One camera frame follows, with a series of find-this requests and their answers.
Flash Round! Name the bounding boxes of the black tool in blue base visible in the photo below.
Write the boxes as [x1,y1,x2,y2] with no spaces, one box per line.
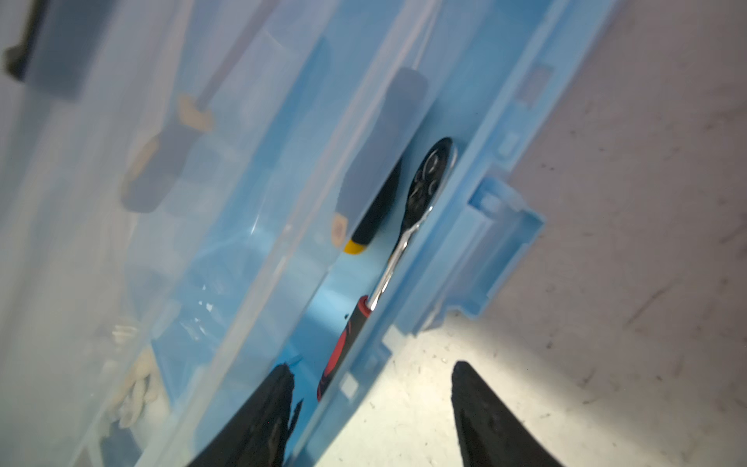
[344,161,402,255]

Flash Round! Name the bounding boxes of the black screwdriver top tray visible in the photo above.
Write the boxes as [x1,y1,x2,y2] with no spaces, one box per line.
[332,1,443,251]

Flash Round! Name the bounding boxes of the blue tiered toolbox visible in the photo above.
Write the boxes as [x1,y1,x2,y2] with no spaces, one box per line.
[1,1,616,466]

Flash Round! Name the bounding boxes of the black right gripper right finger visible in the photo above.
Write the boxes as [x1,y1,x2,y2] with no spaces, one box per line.
[451,361,561,467]

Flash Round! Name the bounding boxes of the black screwdriver middle tray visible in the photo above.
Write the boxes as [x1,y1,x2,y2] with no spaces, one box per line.
[120,1,278,214]

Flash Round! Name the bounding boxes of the cream knit work glove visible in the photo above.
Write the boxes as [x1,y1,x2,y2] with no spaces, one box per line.
[104,344,170,429]

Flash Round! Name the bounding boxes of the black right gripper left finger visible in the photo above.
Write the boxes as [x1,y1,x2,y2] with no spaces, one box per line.
[189,364,303,467]

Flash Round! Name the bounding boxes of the red black ratchet wrench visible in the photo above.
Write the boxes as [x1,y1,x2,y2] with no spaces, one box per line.
[316,137,458,401]

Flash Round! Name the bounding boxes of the black screwdriver tray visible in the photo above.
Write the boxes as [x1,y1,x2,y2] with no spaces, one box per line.
[120,1,278,214]
[332,1,443,251]

